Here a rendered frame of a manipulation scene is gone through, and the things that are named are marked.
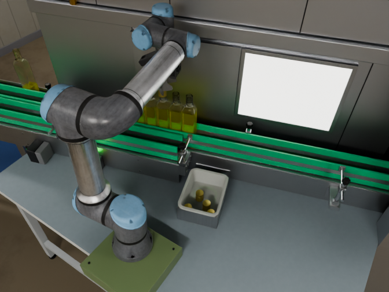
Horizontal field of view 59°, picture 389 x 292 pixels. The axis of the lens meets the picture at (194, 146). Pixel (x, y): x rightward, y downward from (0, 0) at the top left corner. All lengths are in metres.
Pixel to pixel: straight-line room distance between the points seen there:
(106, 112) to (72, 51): 0.92
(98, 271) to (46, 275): 1.05
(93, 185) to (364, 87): 1.07
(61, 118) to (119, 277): 0.62
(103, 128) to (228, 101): 0.78
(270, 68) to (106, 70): 0.77
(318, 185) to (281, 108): 0.36
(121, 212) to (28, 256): 1.36
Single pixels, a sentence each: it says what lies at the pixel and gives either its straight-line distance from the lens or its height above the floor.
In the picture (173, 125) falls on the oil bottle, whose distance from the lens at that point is 1.52.
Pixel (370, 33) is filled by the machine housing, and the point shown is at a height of 1.43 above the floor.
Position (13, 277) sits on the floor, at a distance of 2.42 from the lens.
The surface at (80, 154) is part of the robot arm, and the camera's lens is 1.05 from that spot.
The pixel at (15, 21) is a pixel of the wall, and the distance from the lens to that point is 4.44.
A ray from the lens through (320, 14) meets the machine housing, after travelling 1.35.
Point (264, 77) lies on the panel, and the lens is 1.45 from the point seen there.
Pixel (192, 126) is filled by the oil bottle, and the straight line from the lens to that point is 1.49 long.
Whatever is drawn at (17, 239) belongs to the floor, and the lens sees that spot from 2.55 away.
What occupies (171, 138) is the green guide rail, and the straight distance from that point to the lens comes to 1.53.
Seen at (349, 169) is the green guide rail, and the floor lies 0.96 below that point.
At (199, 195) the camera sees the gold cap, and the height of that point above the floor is 0.81.
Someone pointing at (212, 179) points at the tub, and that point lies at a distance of 1.55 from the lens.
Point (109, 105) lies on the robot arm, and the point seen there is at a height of 1.45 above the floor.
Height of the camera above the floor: 2.00
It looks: 45 degrees down
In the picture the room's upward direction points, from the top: 1 degrees clockwise
